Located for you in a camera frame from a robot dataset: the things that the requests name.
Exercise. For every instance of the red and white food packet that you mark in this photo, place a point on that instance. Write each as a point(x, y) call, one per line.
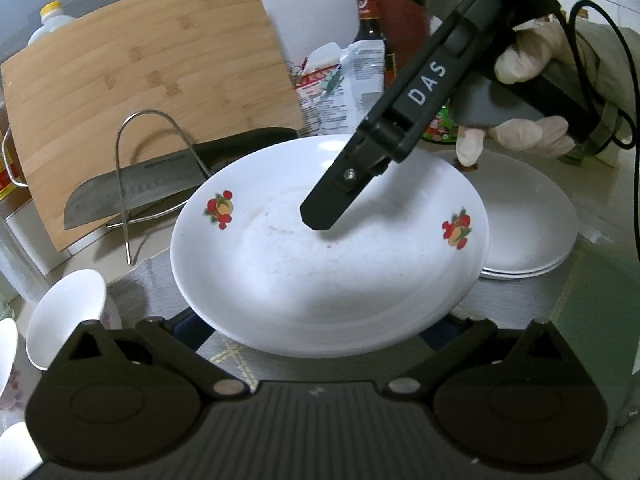
point(315, 95)

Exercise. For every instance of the brown cooking wine bottle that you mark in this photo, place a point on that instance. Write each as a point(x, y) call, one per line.
point(6, 130)

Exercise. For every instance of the person's right forearm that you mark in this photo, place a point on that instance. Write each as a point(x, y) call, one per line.
point(607, 70)

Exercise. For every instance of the white floral bowl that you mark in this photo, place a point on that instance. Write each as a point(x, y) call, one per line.
point(70, 310)
point(17, 455)
point(7, 360)

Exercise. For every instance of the large white fruit-print plate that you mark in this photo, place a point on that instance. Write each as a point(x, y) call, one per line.
point(320, 280)

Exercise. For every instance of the dark soy sauce bottle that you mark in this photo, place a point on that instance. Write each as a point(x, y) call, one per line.
point(369, 30)

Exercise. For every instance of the grey and blue dish mat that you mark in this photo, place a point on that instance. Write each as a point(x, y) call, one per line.
point(590, 285)

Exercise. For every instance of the green-lid sauce jar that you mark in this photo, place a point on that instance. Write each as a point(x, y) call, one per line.
point(440, 127)

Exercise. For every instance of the bamboo cutting board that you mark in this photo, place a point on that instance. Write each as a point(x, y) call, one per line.
point(150, 60)

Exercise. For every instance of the person's right hand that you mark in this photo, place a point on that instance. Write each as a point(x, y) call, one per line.
point(530, 135)

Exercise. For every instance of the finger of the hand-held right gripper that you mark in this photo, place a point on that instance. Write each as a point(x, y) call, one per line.
point(332, 195)

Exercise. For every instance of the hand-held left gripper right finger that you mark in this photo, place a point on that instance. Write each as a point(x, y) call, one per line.
point(465, 345)

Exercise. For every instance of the brown knife block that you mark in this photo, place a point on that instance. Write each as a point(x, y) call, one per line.
point(407, 30)

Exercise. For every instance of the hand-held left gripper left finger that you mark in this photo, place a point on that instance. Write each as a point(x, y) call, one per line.
point(170, 345)

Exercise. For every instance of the stained white fruit-print plate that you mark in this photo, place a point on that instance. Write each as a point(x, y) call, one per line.
point(525, 210)

